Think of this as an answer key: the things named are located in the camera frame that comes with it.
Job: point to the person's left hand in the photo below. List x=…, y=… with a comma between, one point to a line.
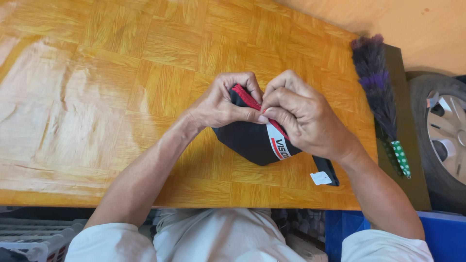
x=214, y=107

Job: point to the person's right hand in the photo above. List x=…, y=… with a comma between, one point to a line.
x=313, y=120

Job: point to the black pouch with red zipper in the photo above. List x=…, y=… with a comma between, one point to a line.
x=247, y=142

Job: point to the white paper tag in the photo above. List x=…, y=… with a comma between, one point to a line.
x=320, y=178

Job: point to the purple feather duster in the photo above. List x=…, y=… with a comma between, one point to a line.
x=376, y=83

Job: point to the dark green board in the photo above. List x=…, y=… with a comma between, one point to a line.
x=411, y=163

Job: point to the car tyre with silver hubcap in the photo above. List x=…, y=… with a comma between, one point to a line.
x=429, y=153

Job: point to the person's white clothing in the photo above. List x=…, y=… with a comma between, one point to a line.
x=218, y=236

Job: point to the blue plastic box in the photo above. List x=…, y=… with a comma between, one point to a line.
x=444, y=233

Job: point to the white plastic basket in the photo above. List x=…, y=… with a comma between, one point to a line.
x=36, y=236

